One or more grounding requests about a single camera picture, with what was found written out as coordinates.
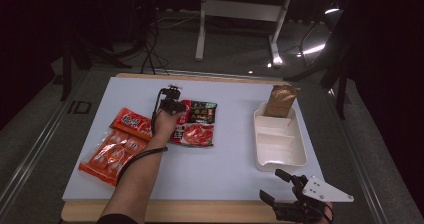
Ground orange snack packet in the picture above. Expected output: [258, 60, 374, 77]
[78, 107, 154, 187]

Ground person's right hand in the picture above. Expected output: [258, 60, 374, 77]
[313, 202, 335, 224]

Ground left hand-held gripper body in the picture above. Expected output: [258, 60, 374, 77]
[159, 83, 188, 116]

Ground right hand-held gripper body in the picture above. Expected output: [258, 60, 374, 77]
[272, 174, 355, 224]

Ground black stand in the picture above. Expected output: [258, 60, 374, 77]
[284, 17, 355, 120]
[59, 33, 134, 102]

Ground person's left hand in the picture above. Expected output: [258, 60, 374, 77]
[148, 109, 183, 148]

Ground metal floor rail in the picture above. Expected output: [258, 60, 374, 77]
[328, 87, 391, 224]
[0, 70, 89, 212]

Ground black floor cables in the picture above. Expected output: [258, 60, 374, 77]
[139, 17, 169, 76]

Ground gold foil packet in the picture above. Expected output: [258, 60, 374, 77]
[264, 84, 301, 119]

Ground black chair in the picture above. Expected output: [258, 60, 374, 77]
[298, 5, 344, 67]

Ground red and black food packet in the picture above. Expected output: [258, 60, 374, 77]
[169, 99, 218, 148]

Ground white metal desk frame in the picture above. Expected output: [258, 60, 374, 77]
[194, 0, 294, 67]

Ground white plastic container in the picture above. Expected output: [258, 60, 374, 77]
[253, 102, 308, 173]

